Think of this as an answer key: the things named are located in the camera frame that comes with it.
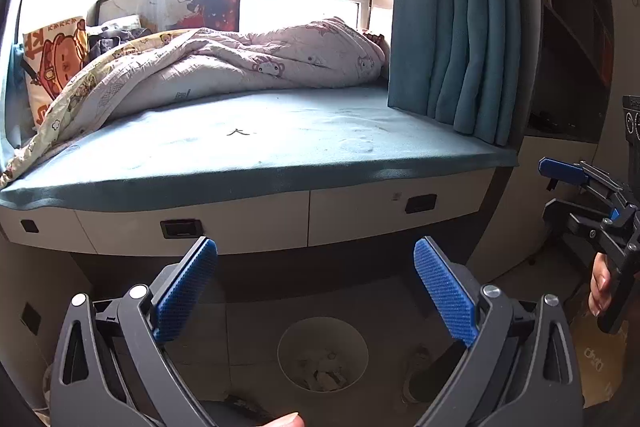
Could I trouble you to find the blue mattress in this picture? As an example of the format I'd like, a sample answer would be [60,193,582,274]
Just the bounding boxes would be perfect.
[0,84,519,210]

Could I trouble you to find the black flat device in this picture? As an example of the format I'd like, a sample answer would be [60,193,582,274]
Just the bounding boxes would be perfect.
[527,109,601,138]

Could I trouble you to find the dark wooden bookshelf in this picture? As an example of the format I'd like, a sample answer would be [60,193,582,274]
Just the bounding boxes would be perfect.
[525,0,622,144]

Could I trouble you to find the dark crumpled clothes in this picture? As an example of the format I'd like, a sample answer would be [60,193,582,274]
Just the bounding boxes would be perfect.
[86,21,151,63]

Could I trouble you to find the medium white bed drawer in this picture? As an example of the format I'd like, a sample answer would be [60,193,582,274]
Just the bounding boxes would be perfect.
[75,191,311,256]

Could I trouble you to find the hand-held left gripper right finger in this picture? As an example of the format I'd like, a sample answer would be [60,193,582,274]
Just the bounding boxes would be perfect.
[413,236,585,427]

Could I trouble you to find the wide white bed drawer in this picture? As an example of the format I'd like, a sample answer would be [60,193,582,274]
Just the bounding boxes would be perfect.
[307,169,497,249]

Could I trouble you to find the person's left hand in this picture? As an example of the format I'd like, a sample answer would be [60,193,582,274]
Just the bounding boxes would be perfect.
[252,412,304,427]

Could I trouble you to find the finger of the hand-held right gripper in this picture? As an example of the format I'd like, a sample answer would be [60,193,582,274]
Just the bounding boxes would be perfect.
[537,158,640,219]
[542,201,640,256]

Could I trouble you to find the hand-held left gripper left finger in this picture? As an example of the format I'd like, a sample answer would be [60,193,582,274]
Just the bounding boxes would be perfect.
[49,237,221,427]

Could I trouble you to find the white round waste bin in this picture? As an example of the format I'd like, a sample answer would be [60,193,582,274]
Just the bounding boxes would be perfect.
[277,317,370,393]

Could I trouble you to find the wide teal curtain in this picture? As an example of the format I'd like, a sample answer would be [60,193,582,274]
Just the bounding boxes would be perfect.
[387,0,531,147]

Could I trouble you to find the cartoon print quilt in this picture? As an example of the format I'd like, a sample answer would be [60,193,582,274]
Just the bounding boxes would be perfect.
[0,18,391,188]

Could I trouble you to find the person's right hand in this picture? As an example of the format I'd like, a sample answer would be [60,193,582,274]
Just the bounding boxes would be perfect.
[589,252,613,318]

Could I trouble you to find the orange cartoon pillow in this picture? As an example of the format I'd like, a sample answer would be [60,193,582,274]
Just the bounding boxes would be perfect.
[22,16,91,130]

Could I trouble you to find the brown cardboard box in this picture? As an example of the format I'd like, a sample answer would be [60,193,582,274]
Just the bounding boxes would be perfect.
[565,287,632,409]

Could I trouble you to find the narrow teal curtain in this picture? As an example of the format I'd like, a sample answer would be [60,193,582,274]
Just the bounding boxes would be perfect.
[0,57,16,173]

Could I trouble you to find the blue bag with black strap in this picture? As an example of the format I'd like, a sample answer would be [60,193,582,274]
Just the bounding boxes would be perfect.
[9,43,37,108]

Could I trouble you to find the narrow white bed drawer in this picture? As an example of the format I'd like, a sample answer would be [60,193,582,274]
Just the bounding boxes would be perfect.
[0,206,101,259]

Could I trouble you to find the paper pieces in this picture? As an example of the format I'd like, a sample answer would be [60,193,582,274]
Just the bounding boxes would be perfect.
[295,351,352,391]

